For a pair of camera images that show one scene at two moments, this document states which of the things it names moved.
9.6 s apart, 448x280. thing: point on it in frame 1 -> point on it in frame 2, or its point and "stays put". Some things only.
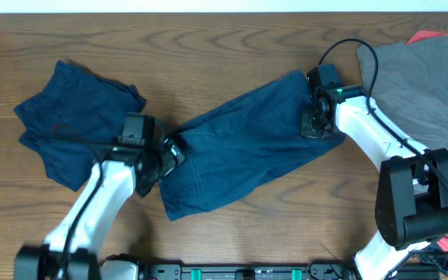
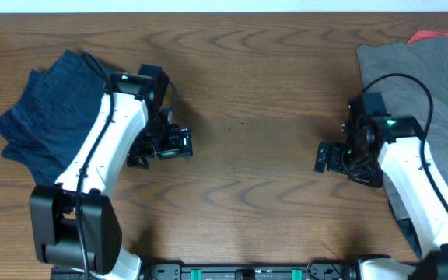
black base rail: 316,270 stays put
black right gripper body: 312,127 -> 358,168
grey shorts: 423,90 stays put
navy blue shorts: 229,152 -> 53,113
